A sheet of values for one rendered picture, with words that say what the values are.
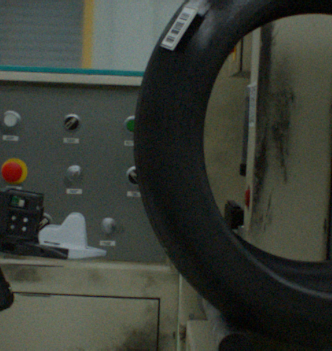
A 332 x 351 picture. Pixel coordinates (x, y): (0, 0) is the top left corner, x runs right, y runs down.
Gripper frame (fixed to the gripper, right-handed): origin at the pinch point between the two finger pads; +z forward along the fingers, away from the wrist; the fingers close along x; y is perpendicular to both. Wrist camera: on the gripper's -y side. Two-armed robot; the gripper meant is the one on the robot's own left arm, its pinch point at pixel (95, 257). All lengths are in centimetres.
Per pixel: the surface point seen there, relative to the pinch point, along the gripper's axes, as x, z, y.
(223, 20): -11.4, 11.0, 33.0
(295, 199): 25.1, 29.9, 10.9
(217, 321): -2.0, 17.7, -5.6
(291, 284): -11.9, 24.8, 2.5
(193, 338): 9.8, 15.8, -11.1
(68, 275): 51, -6, -12
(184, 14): -9.5, 6.3, 33.1
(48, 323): 50, -9, -22
